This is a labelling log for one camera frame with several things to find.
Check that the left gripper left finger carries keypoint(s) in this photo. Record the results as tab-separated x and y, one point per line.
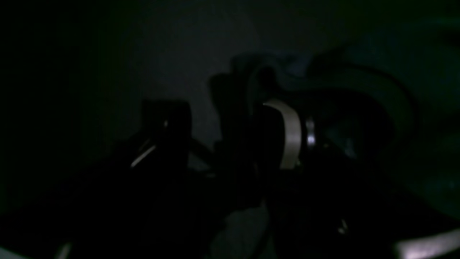
138	193

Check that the dark blue t-shirt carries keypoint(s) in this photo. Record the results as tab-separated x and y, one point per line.
394	93

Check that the black table cloth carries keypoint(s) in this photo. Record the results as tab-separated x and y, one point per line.
74	73

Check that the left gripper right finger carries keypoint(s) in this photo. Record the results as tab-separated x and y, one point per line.
315	167

